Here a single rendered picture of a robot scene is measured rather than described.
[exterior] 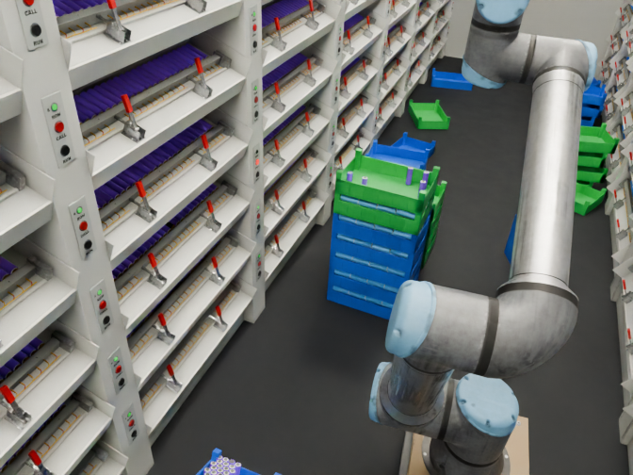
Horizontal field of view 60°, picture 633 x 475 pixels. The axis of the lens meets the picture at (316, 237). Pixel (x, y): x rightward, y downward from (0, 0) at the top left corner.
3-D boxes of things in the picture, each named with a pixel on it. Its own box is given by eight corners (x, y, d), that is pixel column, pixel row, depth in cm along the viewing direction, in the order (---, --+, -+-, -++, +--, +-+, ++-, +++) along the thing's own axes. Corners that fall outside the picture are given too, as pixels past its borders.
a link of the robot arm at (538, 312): (585, 386, 71) (605, 25, 101) (486, 363, 73) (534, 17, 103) (557, 405, 81) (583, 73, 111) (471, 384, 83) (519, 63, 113)
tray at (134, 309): (245, 212, 173) (254, 190, 166) (121, 341, 126) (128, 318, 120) (192, 178, 174) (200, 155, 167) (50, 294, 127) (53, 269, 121)
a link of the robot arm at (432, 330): (432, 443, 139) (494, 379, 72) (365, 424, 142) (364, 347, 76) (443, 384, 145) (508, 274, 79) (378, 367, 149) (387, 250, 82)
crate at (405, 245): (429, 225, 200) (432, 206, 195) (413, 255, 184) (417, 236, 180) (351, 204, 209) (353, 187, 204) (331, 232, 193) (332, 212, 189)
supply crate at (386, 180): (436, 187, 190) (440, 167, 186) (421, 215, 175) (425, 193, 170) (355, 167, 199) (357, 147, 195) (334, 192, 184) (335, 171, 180)
